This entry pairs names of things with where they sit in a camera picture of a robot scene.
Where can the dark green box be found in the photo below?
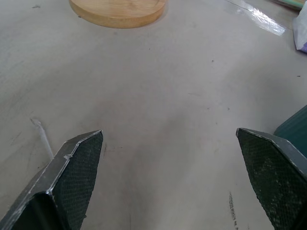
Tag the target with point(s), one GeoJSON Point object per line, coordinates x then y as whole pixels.
{"type": "Point", "coordinates": [293, 128]}

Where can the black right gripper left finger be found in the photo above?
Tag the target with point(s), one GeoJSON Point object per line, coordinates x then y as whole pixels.
{"type": "Point", "coordinates": [72, 182]}

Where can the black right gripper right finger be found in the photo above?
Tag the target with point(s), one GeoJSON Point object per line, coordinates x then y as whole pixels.
{"type": "Point", "coordinates": [275, 172]}

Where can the clear tape strip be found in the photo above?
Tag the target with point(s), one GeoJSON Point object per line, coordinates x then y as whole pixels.
{"type": "Point", "coordinates": [257, 15]}

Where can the round wooden board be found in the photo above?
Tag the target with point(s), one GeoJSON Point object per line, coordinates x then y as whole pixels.
{"type": "Point", "coordinates": [117, 12]}

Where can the white plastic bag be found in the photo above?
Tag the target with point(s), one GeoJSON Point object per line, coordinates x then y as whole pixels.
{"type": "Point", "coordinates": [300, 31]}

